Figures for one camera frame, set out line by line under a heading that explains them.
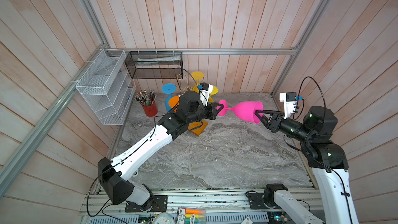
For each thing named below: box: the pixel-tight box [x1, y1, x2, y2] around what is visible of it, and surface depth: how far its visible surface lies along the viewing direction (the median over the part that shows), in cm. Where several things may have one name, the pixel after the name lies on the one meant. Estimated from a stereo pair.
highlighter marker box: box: [177, 207, 207, 224], surface depth 70 cm
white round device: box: [151, 212, 176, 224], surface depth 69 cm
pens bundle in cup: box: [134, 88, 157, 107], surface depth 100 cm
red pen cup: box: [141, 101, 159, 117], surface depth 103 cm
